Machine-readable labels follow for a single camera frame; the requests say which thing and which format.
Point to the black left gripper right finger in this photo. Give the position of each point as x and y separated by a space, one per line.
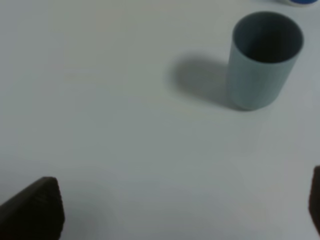
314 199

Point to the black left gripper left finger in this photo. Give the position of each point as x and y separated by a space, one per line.
35 213

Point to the teal green plastic cup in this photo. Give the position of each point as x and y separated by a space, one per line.
264 49

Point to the blue sleeved paper cup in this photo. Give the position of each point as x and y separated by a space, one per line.
299 3

